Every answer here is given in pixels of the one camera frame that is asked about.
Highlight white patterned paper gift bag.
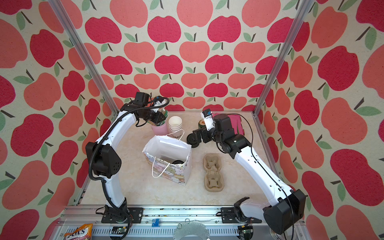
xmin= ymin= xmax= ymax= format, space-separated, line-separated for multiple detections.
xmin=142 ymin=135 xmax=192 ymax=186

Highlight wrapped straws and stirrers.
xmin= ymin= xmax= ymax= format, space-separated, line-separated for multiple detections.
xmin=156 ymin=109 xmax=168 ymax=126

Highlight stack of white paper cups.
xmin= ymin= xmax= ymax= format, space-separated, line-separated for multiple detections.
xmin=168 ymin=116 xmax=185 ymax=139

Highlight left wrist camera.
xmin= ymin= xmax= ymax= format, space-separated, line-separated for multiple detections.
xmin=151 ymin=96 xmax=164 ymax=106

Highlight green beverage can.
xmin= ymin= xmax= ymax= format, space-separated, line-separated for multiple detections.
xmin=198 ymin=120 xmax=206 ymax=129

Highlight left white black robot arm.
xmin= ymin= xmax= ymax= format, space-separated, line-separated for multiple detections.
xmin=86 ymin=92 xmax=170 ymax=226

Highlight brown cardboard cup carrier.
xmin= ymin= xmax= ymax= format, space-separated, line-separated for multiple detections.
xmin=203 ymin=154 xmax=225 ymax=192

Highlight pink straw holder cup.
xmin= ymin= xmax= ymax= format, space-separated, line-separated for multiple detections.
xmin=151 ymin=121 xmax=169 ymax=136

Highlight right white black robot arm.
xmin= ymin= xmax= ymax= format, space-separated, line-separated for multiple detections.
xmin=187 ymin=109 xmax=306 ymax=235

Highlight stack of pink napkins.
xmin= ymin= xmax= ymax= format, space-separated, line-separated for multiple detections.
xmin=228 ymin=114 xmax=245 ymax=136

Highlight orange snack packet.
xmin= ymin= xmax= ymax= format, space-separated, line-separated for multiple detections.
xmin=64 ymin=224 xmax=93 ymax=240

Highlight stack of black cup lids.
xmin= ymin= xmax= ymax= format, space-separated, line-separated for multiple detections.
xmin=187 ymin=133 xmax=200 ymax=148

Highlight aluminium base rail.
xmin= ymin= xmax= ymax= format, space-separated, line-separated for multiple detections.
xmin=48 ymin=205 xmax=310 ymax=240

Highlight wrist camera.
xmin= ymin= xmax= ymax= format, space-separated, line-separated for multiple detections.
xmin=201 ymin=109 xmax=215 ymax=131
xmin=151 ymin=96 xmax=164 ymax=106

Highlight black plastic cup lid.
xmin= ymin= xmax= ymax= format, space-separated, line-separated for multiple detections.
xmin=172 ymin=160 xmax=184 ymax=165

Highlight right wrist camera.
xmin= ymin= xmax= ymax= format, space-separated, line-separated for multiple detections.
xmin=201 ymin=109 xmax=215 ymax=131

